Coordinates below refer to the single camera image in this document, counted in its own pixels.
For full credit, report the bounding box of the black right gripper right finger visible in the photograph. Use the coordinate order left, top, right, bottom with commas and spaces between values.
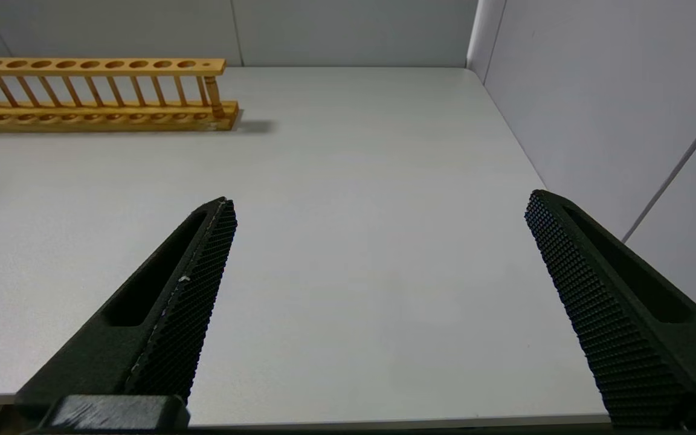
524, 189, 696, 427

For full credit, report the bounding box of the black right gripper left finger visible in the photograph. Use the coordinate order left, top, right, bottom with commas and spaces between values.
14, 196, 239, 427

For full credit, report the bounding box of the wooden test tube rack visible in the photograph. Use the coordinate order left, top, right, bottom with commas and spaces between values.
0, 57, 240, 133

